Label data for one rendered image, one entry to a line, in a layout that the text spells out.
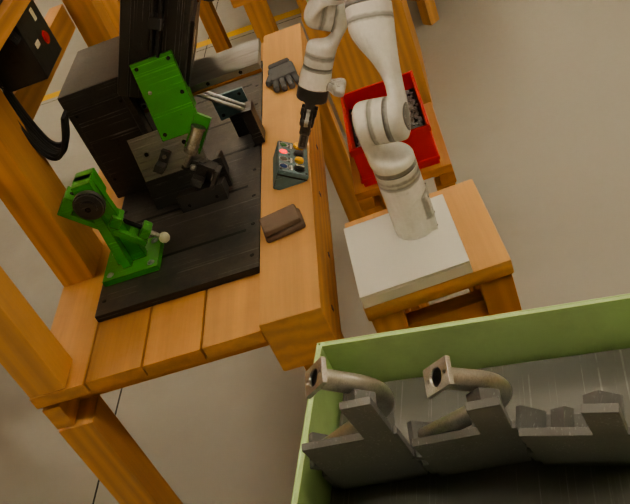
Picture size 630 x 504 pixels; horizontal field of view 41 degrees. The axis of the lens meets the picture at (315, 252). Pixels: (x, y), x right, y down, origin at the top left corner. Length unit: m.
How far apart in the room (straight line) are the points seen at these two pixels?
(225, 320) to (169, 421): 1.25
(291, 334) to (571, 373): 0.59
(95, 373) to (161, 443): 1.11
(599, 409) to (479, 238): 0.80
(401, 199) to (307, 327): 0.33
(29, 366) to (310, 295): 0.63
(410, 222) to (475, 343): 0.37
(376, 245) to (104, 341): 0.67
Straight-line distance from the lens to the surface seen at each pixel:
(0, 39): 1.94
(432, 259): 1.75
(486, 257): 1.77
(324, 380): 1.14
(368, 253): 1.81
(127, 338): 1.95
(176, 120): 2.19
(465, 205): 1.92
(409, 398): 1.55
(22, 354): 1.89
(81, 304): 2.15
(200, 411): 3.01
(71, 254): 2.18
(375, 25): 1.65
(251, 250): 1.96
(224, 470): 2.79
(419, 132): 2.11
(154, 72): 2.17
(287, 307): 1.76
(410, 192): 1.73
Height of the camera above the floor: 1.99
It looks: 36 degrees down
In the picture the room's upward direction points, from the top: 25 degrees counter-clockwise
